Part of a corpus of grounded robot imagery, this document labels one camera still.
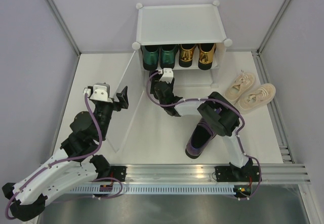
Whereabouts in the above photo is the white cabinet door panel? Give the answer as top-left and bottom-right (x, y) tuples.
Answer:
(107, 52), (145, 154)

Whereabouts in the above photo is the green loafer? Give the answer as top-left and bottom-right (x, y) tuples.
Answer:
(160, 44), (178, 69)
(141, 46), (159, 71)

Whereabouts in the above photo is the gold pointed shoe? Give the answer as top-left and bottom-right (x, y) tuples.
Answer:
(198, 43), (216, 70)
(178, 44), (196, 68)

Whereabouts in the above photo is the purple loafer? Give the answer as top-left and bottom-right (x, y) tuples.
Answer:
(185, 118), (217, 159)

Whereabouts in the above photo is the gold pointed shoe front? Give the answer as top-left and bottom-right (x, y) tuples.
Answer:
(198, 43), (216, 70)

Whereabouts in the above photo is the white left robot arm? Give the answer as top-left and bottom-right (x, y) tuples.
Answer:
(2, 83), (129, 221)

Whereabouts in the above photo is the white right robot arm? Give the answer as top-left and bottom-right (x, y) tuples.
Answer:
(146, 72), (262, 182)

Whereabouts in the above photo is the white plastic shoe cabinet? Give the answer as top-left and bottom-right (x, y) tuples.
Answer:
(132, 0), (232, 88)

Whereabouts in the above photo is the beige sneaker rear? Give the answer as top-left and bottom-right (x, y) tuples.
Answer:
(224, 72), (256, 104)

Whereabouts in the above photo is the beige sneaker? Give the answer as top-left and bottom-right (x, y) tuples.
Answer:
(224, 72), (256, 104)
(235, 83), (276, 114)

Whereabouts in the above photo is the beige sneaker front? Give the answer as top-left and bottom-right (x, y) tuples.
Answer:
(235, 83), (276, 114)

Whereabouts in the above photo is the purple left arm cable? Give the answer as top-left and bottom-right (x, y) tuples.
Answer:
(5, 95), (103, 219)

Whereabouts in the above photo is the white slotted cable duct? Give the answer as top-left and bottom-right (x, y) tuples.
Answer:
(68, 184), (236, 195)

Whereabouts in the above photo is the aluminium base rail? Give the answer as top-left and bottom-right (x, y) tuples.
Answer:
(34, 163), (311, 184)

